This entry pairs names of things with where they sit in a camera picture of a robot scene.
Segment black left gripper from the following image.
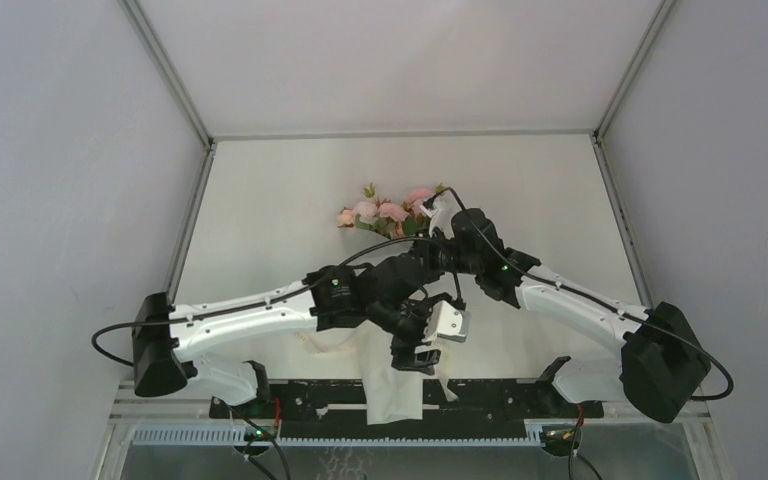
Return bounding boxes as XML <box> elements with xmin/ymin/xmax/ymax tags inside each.
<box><xmin>368</xmin><ymin>293</ymin><xmax>450</xmax><ymax>375</ymax></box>

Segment pink fake flower bouquet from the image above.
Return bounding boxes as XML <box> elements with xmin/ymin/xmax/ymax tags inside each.
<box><xmin>336</xmin><ymin>183</ymin><xmax>445</xmax><ymax>239</ymax></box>

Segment cream ribbon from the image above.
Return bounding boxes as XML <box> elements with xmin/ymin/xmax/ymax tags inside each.
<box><xmin>294</xmin><ymin>329</ymin><xmax>356</xmax><ymax>356</ymax></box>

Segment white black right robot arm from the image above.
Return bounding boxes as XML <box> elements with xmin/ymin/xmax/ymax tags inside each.
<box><xmin>423</xmin><ymin>208</ymin><xmax>715</xmax><ymax>423</ymax></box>

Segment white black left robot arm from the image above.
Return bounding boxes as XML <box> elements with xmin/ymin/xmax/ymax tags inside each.
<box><xmin>132</xmin><ymin>254</ymin><xmax>441</xmax><ymax>417</ymax></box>

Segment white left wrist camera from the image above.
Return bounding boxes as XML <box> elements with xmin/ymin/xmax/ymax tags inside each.
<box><xmin>423</xmin><ymin>300</ymin><xmax>470</xmax><ymax>343</ymax></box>

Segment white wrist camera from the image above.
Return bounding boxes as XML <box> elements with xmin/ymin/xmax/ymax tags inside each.
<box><xmin>420</xmin><ymin>198</ymin><xmax>447</xmax><ymax>237</ymax></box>
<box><xmin>423</xmin><ymin>300</ymin><xmax>470</xmax><ymax>343</ymax></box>

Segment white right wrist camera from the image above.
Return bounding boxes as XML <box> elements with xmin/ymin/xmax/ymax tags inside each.
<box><xmin>420</xmin><ymin>198</ymin><xmax>447</xmax><ymax>237</ymax></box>

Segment black mounting rail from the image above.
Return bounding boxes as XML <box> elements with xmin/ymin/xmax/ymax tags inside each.
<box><xmin>208</xmin><ymin>379</ymin><xmax>604</xmax><ymax>441</ymax></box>

